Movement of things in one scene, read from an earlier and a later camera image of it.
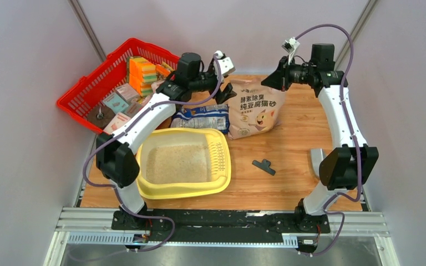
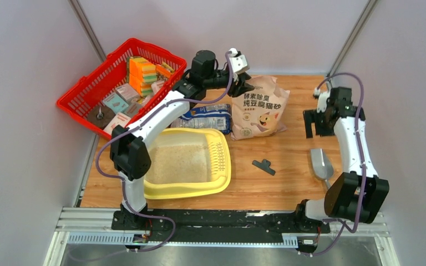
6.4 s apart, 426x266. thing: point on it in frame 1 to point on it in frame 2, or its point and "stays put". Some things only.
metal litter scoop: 317,158 stays put
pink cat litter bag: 257,108 stays put
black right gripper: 279,80 to 311,116
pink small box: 117,121 stays put
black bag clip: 264,166 stays put
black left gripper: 227,93 to 234,91
